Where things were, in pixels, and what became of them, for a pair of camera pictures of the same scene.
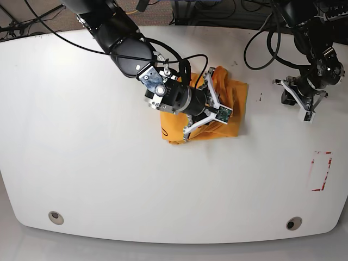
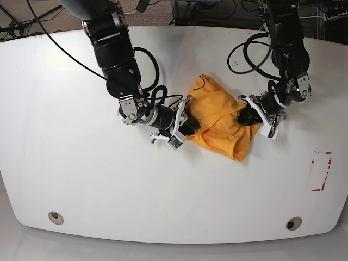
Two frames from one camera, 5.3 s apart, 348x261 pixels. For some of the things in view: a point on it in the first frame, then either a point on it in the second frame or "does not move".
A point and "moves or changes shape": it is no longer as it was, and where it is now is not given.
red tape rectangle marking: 330,162 does not move
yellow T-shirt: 230,93 moves or changes shape
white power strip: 332,18 does not move
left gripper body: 197,103 -> 163,118
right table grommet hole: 293,223 does not move
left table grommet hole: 55,217 does not move
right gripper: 306,89 -> 270,105
